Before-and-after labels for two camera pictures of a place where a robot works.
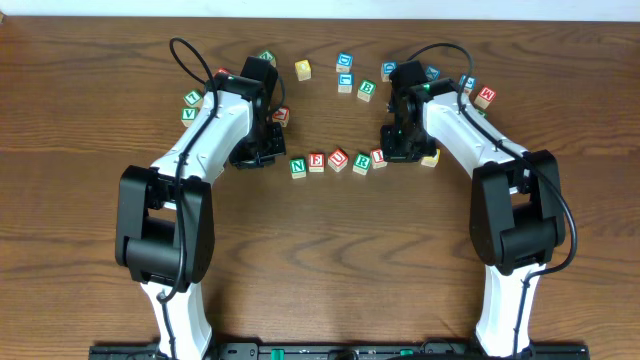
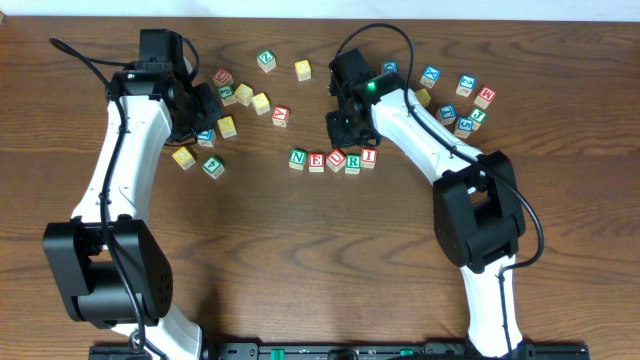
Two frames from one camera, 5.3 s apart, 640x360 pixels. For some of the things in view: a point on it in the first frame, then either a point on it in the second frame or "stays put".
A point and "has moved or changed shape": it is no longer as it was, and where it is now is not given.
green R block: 361,163 has moved or changed shape
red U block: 338,159 stays put
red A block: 281,115 stays put
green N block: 297,168 has moved or changed shape
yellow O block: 303,69 stays put
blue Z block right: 470,83 stays put
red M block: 483,99 stays put
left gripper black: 257,156 → 201,112
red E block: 316,162 stays put
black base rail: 339,352 stays put
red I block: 377,158 has moved or changed shape
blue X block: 432,73 stays put
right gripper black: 407,152 → 347,130
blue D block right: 386,68 stays put
